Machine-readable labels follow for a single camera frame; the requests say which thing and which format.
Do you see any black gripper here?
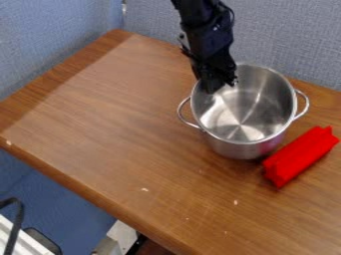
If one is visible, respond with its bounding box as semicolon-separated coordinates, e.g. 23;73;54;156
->
181;13;237;95

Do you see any red block object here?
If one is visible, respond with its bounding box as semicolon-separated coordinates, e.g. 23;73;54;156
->
262;127;340;188

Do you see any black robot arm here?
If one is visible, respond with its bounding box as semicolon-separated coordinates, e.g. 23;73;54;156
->
170;0;237;94

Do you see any metal pot with handles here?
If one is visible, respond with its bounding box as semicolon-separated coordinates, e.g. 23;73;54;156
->
179;62;309;160

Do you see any white table support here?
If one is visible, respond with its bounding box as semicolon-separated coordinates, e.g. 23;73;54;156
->
91;220;138;255

